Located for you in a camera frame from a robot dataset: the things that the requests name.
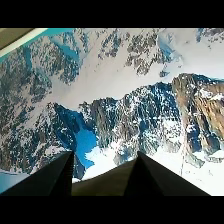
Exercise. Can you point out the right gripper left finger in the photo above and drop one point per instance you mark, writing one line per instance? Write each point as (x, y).
(53, 181)

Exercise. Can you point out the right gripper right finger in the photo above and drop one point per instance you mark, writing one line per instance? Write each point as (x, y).
(150, 181)

